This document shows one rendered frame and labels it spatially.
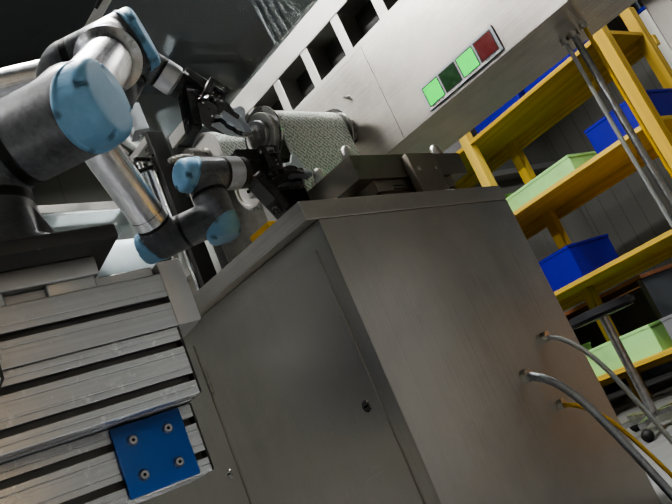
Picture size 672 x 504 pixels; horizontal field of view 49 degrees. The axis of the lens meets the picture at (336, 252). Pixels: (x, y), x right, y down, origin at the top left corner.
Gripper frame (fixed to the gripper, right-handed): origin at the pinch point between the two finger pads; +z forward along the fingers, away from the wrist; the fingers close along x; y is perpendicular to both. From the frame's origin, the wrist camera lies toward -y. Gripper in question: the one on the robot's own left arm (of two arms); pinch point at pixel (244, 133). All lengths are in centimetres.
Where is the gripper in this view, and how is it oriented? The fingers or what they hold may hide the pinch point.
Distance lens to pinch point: 185.4
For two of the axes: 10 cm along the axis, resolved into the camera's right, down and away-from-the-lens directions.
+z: 7.9, 4.8, 3.7
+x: -5.9, 4.5, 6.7
